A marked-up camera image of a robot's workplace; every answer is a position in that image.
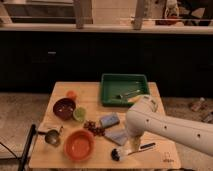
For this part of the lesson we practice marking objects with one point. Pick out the grey blue towel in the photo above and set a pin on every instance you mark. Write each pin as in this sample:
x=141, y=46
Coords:
x=117, y=136

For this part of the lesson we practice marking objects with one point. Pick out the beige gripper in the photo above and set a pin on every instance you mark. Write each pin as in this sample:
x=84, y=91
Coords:
x=134, y=143

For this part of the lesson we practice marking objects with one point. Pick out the bunch of dark grapes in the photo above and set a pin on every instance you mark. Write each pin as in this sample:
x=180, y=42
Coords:
x=92, y=127

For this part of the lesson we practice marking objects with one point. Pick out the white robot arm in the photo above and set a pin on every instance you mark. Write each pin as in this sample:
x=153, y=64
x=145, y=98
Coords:
x=143, y=116

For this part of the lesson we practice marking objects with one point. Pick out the purple bowl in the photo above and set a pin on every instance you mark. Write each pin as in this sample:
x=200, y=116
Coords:
x=64, y=108

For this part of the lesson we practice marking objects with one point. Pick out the green lime cup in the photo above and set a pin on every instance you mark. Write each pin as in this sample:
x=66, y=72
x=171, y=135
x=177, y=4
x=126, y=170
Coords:
x=79, y=114

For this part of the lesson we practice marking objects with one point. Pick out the blue sponge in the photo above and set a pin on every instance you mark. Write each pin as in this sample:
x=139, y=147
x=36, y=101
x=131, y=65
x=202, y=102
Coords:
x=109, y=120

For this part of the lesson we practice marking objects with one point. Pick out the small orange fruit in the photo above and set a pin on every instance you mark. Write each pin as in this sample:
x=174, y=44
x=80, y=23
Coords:
x=72, y=95

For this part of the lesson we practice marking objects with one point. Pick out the metal measuring cup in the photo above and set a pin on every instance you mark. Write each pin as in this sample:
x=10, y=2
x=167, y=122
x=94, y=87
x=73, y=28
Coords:
x=51, y=134

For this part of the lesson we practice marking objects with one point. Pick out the metal utensil in tray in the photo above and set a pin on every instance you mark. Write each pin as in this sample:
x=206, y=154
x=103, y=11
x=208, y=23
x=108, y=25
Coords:
x=124, y=95

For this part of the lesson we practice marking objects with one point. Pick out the green plastic tray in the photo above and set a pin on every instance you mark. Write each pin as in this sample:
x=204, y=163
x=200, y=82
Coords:
x=115, y=84

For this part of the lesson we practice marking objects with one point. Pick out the orange bowl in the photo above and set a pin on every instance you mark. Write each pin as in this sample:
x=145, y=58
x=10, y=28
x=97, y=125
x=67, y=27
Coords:
x=79, y=145

